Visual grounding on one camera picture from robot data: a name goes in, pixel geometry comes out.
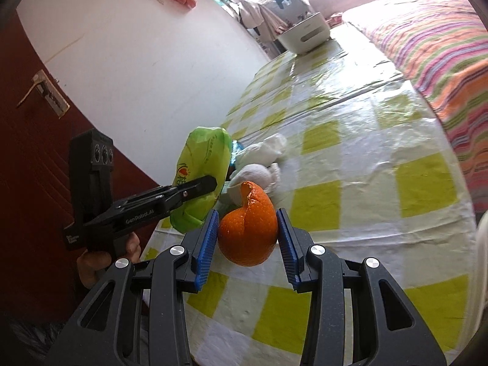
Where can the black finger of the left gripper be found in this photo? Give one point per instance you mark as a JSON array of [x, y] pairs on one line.
[[178, 195]]

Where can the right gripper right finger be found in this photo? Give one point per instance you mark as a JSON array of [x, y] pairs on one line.
[[312, 268]]

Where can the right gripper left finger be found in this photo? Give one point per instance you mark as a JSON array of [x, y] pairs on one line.
[[178, 270]]

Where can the green plastic bag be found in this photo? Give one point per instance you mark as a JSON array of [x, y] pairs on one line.
[[207, 151]]

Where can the orange peel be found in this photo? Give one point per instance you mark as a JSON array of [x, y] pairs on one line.
[[247, 235]]

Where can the white tissue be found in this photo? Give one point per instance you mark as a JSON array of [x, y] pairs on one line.
[[264, 153]]

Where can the person left hand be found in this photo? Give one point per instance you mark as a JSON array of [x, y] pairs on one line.
[[90, 263]]

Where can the white tissue ball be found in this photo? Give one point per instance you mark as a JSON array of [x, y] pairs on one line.
[[268, 178]]

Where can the yellow checkered table cover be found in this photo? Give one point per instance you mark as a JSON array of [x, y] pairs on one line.
[[368, 172]]

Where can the white storage box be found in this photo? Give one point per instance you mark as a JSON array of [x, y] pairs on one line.
[[306, 35]]

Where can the white appliance by window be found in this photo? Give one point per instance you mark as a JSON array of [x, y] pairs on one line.
[[292, 11]]

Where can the striped bed with sheet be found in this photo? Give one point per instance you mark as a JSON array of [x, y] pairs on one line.
[[440, 46]]

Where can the door handle plate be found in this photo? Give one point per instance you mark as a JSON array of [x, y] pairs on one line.
[[46, 88]]

